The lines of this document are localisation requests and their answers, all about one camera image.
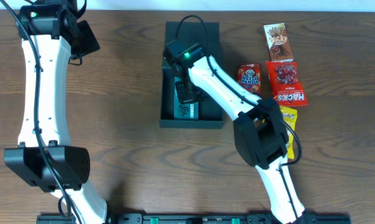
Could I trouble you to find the yellow Hacks candy bag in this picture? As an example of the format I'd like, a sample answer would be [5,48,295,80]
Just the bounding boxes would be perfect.
[280,106,297,159]

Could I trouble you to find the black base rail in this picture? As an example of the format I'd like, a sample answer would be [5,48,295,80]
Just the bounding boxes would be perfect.
[35,212,352,224]

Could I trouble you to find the red Hacks candy bag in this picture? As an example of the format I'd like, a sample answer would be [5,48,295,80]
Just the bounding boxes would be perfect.
[266,61,308,107]

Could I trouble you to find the teal Chunkies cookie box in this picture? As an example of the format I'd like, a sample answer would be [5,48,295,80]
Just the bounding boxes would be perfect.
[174,87,198,120]

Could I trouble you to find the red Hello Panda box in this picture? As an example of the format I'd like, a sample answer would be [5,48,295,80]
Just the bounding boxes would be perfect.
[237,63,262,95]

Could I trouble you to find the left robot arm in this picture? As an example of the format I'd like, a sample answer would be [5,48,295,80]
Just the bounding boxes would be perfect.
[4,0,108,223]

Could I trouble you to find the brown Pocky box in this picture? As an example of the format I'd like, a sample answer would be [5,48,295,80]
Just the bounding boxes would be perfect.
[263,23,294,62]

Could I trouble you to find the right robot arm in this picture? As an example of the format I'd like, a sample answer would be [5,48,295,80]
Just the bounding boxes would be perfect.
[163,40,305,223]

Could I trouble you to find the dark green gift box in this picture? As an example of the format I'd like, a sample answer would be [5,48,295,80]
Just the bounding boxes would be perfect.
[159,21,224,129]

